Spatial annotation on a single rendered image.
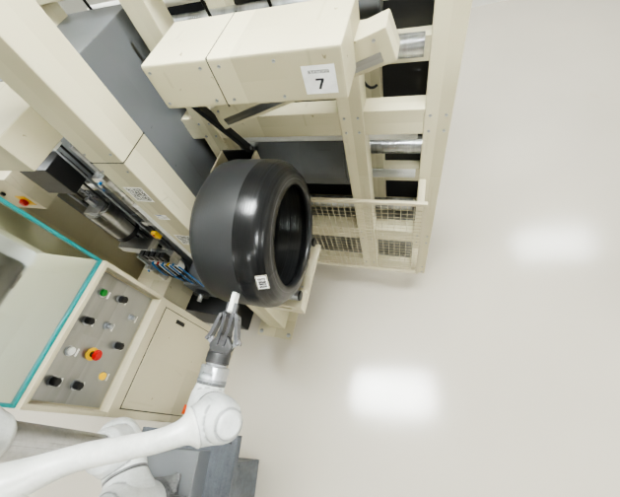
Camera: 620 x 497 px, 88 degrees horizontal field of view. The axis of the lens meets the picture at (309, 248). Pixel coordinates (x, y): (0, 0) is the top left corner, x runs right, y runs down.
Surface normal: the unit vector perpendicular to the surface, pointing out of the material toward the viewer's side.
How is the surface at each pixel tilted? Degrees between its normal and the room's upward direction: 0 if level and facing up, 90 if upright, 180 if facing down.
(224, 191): 4
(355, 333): 0
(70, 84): 90
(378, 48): 90
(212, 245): 42
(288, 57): 90
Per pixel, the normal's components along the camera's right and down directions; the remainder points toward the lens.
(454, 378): -0.22, -0.50
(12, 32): 0.95, 0.08
